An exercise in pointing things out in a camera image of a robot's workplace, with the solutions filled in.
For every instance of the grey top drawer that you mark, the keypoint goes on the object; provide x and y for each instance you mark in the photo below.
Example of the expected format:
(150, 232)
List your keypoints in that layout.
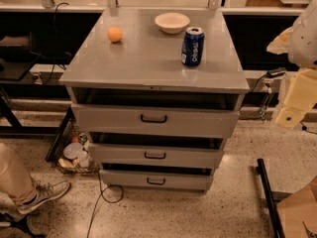
(155, 121)

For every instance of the black power adapter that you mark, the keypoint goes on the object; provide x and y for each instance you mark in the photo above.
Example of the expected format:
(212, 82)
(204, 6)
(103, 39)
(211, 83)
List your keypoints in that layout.
(276, 72)

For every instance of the grey drawer cabinet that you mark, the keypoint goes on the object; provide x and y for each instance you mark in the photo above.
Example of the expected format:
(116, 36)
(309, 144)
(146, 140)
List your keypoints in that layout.
(145, 70)

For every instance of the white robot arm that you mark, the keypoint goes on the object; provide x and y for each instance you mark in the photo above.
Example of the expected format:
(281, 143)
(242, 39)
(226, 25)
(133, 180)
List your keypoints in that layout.
(308, 21)

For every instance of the black table leg frame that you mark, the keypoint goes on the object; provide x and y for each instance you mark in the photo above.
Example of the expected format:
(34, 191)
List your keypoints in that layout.
(16, 129)

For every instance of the cardboard box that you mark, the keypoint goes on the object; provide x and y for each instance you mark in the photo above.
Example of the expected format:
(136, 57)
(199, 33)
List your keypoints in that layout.
(298, 212)

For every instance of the grey drawer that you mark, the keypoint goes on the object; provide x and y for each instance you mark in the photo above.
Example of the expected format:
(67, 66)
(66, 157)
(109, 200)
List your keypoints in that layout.
(157, 180)
(156, 156)
(155, 121)

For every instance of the grey sneaker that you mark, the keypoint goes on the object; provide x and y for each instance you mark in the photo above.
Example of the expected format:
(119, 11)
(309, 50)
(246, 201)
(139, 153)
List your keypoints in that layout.
(44, 193)

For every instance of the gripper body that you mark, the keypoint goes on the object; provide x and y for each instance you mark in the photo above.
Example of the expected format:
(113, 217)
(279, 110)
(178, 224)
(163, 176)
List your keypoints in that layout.
(304, 40)

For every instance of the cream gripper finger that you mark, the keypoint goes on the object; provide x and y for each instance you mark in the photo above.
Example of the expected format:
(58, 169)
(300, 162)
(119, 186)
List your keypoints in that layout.
(288, 117)

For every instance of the orange fruit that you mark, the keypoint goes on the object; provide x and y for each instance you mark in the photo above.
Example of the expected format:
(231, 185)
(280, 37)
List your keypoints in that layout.
(114, 34)

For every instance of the wire basket of items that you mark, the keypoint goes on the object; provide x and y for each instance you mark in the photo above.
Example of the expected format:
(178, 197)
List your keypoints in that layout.
(73, 156)

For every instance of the white bowl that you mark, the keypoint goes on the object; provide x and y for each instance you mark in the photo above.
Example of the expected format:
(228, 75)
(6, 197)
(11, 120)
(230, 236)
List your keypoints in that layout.
(172, 23)

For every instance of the blue Pepsi can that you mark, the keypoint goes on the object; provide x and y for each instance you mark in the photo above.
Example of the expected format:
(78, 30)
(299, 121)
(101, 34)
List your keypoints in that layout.
(192, 46)

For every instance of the person's leg beige trousers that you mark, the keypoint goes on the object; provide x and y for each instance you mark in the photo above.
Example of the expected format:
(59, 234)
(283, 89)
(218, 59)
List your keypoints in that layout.
(15, 179)

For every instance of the grey bottom drawer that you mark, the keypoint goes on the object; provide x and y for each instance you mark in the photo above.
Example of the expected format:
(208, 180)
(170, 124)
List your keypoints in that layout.
(157, 180)

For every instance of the black metal bar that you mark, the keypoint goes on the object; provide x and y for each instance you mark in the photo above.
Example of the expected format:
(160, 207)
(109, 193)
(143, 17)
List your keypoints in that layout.
(273, 214)

